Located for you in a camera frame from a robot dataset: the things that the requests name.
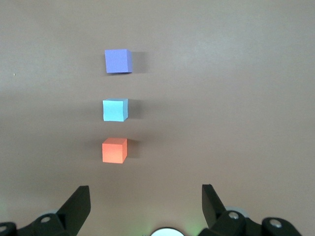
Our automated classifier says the purple foam block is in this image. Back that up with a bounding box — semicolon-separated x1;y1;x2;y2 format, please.
104;48;133;74

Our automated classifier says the orange foam block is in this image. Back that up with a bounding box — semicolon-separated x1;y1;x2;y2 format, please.
101;137;128;164

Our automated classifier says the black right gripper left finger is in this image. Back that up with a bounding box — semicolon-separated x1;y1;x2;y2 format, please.
0;185;91;236

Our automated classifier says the light blue foam block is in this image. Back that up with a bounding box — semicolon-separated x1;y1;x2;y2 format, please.
102;98;129;122

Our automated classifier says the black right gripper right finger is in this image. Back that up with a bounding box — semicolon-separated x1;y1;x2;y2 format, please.
198;184;302;236

